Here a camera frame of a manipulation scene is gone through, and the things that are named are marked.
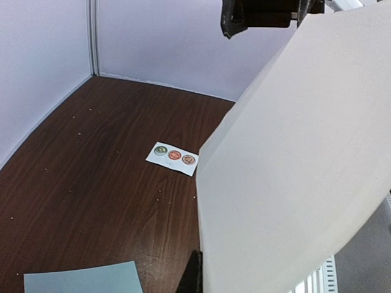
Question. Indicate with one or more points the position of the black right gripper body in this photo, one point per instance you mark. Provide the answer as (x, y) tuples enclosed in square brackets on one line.
[(277, 13)]

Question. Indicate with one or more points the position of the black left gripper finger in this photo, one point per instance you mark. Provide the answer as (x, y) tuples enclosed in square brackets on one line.
[(192, 277)]

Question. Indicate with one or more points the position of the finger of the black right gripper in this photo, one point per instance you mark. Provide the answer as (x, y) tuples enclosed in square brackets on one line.
[(232, 18)]

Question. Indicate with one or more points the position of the beige ornate letter paper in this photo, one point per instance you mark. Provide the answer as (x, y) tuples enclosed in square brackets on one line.
[(302, 160)]

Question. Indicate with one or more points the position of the light blue envelope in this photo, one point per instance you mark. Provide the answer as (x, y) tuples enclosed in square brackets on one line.
[(122, 277)]

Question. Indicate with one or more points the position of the sticker sheet with three seals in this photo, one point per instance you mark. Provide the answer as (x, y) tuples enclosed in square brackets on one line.
[(173, 158)]

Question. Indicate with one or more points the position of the front aluminium rail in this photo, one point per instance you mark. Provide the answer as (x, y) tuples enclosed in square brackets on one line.
[(362, 265)]

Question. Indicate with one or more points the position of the right aluminium frame post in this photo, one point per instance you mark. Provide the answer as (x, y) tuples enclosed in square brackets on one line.
[(92, 16)]

